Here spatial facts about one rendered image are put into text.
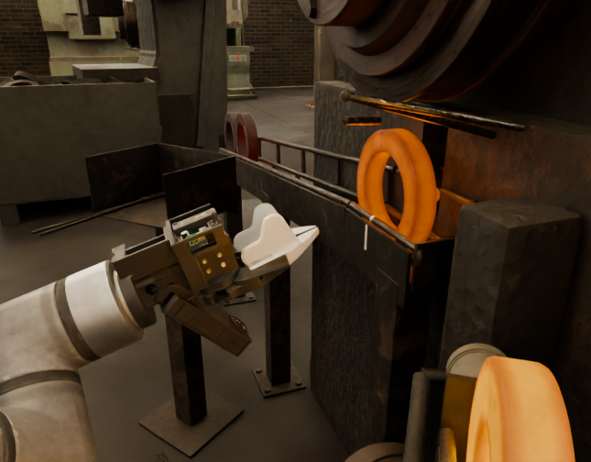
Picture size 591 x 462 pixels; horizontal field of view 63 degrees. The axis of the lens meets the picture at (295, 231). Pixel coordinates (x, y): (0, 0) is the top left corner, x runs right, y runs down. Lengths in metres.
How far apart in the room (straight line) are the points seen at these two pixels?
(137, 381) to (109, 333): 1.10
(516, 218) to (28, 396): 0.47
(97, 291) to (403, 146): 0.42
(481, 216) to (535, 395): 0.25
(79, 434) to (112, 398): 1.07
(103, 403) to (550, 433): 1.37
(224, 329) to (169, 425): 0.89
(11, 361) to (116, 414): 1.01
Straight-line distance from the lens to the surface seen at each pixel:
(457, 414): 0.42
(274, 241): 0.51
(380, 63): 0.65
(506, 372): 0.31
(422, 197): 0.65
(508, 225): 0.50
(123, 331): 0.50
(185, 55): 3.52
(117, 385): 1.61
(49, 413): 0.49
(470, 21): 0.54
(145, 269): 0.50
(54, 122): 2.99
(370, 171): 0.77
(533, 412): 0.30
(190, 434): 1.39
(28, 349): 0.51
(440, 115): 0.58
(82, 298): 0.50
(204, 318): 0.54
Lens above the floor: 0.96
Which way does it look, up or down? 21 degrees down
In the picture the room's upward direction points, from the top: straight up
